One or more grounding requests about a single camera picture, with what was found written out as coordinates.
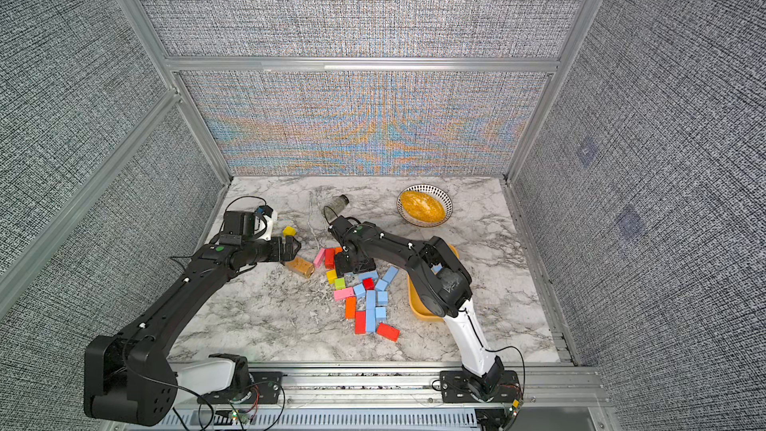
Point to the patterned bowl of yellow grains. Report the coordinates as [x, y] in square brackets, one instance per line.
[425, 205]

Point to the small red cube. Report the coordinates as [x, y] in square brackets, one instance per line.
[368, 283]

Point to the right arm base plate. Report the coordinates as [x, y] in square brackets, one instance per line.
[461, 387]

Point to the blue long block bottom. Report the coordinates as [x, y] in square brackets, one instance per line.
[370, 311]

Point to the pink long block lower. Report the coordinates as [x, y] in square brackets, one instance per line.
[342, 294]

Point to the yellow small block middle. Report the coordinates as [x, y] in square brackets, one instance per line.
[331, 276]

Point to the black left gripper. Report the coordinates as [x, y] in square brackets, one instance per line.
[277, 253]

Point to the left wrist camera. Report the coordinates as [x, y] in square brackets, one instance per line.
[246, 227]

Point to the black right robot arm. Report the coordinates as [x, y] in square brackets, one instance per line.
[442, 284]

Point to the orange block lower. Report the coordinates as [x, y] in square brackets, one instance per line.
[350, 308]

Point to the glass spice jar black lid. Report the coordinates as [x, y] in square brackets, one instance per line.
[334, 208]

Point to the green small block middle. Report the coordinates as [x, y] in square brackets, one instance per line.
[340, 284]

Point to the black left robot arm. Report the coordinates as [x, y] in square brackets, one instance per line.
[127, 376]

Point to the pink long block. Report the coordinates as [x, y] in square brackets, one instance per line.
[342, 294]
[319, 259]

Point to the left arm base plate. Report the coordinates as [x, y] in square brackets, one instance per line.
[264, 387]

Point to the amber spice jar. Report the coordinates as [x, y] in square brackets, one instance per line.
[301, 267]

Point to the red block upper left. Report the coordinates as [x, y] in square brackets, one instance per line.
[329, 258]

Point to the red block bottom left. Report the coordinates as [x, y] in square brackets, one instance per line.
[360, 322]

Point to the red block bottom right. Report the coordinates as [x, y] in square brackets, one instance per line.
[388, 332]

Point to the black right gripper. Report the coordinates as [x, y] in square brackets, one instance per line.
[342, 267]

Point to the red block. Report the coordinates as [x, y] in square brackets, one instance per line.
[388, 332]
[360, 322]
[329, 258]

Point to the yellow cube block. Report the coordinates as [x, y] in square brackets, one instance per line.
[289, 231]

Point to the pink long block upper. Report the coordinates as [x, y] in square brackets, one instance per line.
[319, 259]

